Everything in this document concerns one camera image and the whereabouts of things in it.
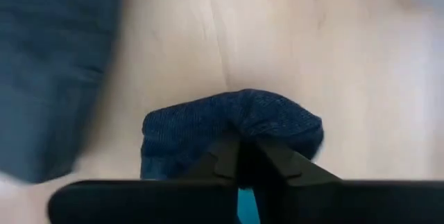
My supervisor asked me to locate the navy garment with white logo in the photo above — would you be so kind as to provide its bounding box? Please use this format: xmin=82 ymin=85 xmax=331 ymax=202
xmin=0 ymin=0 xmax=123 ymax=184

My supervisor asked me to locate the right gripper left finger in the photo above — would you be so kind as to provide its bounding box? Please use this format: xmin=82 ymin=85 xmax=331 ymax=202
xmin=47 ymin=136 xmax=241 ymax=224

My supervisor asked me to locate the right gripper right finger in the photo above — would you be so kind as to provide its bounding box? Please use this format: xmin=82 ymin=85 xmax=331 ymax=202
xmin=252 ymin=139 xmax=444 ymax=224

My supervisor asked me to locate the navy sock with teal toe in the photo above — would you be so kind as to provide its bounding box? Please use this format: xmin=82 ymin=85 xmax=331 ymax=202
xmin=140 ymin=88 xmax=325 ymax=224

